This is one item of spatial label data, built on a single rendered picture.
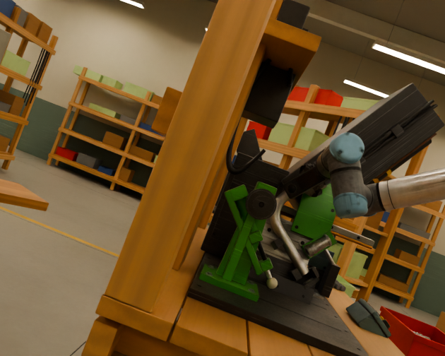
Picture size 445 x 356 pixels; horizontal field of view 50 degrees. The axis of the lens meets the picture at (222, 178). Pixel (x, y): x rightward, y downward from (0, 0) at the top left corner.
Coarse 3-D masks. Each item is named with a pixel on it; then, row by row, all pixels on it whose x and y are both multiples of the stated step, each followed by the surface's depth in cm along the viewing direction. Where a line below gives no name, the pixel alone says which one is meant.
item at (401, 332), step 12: (384, 312) 166; (396, 312) 170; (396, 324) 154; (408, 324) 170; (420, 324) 170; (396, 336) 151; (408, 336) 144; (420, 336) 140; (432, 336) 169; (444, 336) 162; (408, 348) 141; (420, 348) 140; (432, 348) 140; (444, 348) 140
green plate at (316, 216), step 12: (324, 192) 146; (300, 204) 145; (312, 204) 145; (324, 204) 145; (300, 216) 144; (312, 216) 144; (324, 216) 144; (300, 228) 143; (312, 228) 143; (324, 228) 144
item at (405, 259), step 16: (432, 208) 953; (384, 224) 948; (400, 224) 955; (432, 224) 987; (432, 240) 945; (400, 256) 956; (416, 256) 954; (384, 288) 945; (400, 288) 954; (416, 288) 945
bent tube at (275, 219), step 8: (280, 200) 141; (280, 208) 141; (272, 216) 140; (272, 224) 140; (280, 224) 140; (280, 232) 139; (288, 240) 138; (288, 248) 138; (296, 256) 137; (296, 264) 137; (304, 264) 137; (304, 272) 136
